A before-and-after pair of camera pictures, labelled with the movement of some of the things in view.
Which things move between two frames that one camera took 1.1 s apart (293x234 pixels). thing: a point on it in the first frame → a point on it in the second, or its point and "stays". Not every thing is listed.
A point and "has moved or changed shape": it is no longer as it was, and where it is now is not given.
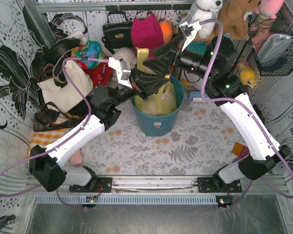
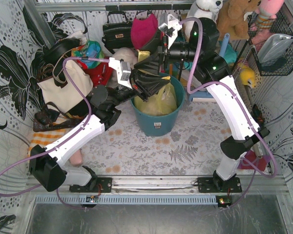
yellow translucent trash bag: x=164 y=101 stays
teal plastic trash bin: x=157 y=125 stays
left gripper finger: x=152 y=85 stays
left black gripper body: x=134 y=83 stays
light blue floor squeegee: x=196 y=94 has moved or changed shape
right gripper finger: x=167 y=48 → x=154 y=46
